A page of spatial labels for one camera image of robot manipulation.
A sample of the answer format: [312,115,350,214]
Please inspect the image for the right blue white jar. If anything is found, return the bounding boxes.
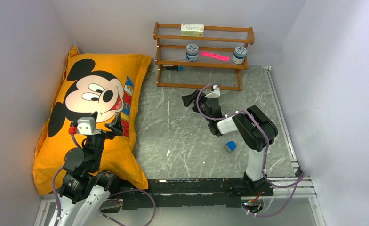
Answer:
[232,46,247,65]

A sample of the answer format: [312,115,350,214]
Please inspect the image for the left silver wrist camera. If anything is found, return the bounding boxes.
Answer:
[77,117,98,135]

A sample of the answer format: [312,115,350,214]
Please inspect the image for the black blue marker pen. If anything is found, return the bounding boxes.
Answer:
[164,65,184,71]

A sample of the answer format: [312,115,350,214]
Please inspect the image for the orange Mickey Mouse pillowcase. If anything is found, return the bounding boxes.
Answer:
[32,47,152,195]

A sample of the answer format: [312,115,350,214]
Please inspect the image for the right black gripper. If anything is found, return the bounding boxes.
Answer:
[182,89,212,123]

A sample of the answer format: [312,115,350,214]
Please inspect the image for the blue grey eraser block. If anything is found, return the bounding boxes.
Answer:
[224,141,237,153]

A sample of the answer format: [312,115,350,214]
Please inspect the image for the pink plastic strip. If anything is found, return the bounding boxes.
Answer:
[201,51,229,62]

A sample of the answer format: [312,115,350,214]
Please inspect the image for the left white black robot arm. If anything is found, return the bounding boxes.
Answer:
[49,112,124,226]

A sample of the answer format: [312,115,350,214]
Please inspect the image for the blue white jar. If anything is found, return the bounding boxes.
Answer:
[185,43,199,62]
[232,46,247,65]

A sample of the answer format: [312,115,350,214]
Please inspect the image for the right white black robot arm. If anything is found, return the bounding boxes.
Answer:
[181,85,278,195]

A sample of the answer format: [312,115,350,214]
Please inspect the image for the wooden three-tier shelf rack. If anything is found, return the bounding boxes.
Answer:
[153,22,255,91]

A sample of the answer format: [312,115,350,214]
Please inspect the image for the left blue white jar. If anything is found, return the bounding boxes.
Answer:
[185,43,199,62]

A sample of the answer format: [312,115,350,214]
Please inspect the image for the white green cardboard box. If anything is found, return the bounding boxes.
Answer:
[180,23,204,37]

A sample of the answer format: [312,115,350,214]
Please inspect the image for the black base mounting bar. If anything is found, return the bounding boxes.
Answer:
[110,176,273,210]

